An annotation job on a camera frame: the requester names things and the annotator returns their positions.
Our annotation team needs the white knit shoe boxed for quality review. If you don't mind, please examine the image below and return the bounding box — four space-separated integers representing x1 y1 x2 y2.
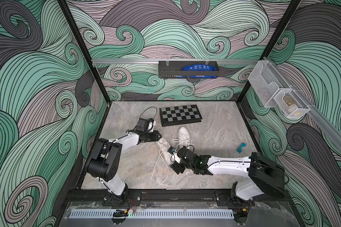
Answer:
172 126 194 151
148 138 174 189

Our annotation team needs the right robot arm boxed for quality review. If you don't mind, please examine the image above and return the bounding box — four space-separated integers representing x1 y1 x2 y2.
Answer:
167 146 285 201

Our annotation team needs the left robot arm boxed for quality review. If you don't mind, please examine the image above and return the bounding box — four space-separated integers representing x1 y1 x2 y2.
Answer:
84 118 162 196

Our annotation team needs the black grey chessboard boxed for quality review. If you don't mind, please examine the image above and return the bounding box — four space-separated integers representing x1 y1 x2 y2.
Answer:
159 105 202 127

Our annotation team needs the teal plastic piece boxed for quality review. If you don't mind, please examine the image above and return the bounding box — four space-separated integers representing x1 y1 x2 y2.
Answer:
236 142 246 153

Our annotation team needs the blue oval object in tray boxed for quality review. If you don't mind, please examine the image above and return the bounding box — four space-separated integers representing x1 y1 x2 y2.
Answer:
182 64 217 72

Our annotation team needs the clear plastic bin large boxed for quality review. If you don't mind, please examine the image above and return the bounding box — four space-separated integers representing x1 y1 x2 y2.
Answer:
248 61 282 108

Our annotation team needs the clear plastic bin small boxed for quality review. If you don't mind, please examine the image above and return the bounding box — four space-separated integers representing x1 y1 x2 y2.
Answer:
273 89 310 119

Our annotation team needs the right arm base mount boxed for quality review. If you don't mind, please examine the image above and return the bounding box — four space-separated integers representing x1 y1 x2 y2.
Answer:
215 191 255 208

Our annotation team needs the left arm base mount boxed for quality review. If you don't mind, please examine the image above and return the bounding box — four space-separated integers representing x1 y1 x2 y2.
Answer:
103 189 142 207

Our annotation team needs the white slotted cable duct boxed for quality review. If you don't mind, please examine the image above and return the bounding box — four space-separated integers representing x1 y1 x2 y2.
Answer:
69 209 234 219

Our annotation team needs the black wall tray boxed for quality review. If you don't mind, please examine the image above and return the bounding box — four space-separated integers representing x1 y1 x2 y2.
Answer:
158 61 220 79

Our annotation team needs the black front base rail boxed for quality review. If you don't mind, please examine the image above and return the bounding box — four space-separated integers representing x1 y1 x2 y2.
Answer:
63 188 292 202

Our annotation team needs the aluminium rail back wall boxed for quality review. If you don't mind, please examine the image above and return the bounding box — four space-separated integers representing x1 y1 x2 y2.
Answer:
92 58 258 65

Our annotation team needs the aluminium rail wall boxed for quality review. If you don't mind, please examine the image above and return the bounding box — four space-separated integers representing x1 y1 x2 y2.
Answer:
263 57 341 152
92 58 258 65

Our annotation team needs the black corner frame post left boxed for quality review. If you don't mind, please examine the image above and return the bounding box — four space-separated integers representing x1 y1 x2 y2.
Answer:
57 0 111 106

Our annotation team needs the black corner frame post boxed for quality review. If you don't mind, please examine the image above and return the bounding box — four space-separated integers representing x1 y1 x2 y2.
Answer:
57 0 111 106
236 0 301 107

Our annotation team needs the aluminium rail right wall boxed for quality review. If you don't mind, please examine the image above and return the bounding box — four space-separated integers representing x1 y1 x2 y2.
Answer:
263 57 341 152

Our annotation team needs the black corner frame post right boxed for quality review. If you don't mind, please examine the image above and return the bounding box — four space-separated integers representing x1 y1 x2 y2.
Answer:
236 0 301 107

